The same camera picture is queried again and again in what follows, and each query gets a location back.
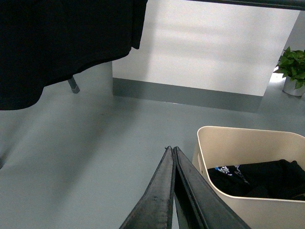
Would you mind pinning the grey clothes rack leg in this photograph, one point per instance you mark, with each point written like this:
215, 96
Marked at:
73, 85

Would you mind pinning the right potted green plant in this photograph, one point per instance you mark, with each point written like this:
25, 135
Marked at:
291, 65

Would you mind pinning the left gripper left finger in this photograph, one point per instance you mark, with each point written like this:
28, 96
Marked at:
154, 210

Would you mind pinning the black clothes rack bar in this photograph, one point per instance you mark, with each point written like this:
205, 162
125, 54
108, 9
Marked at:
291, 4

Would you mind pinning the beige plastic laundry hamper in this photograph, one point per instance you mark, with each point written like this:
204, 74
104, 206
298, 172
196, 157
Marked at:
225, 146

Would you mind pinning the hanging black garment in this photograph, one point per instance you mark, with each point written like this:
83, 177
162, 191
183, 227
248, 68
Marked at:
43, 42

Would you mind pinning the black printed clothes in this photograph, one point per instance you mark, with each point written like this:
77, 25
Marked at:
274, 179

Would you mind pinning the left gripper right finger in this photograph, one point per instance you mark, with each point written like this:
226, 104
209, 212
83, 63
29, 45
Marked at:
197, 204

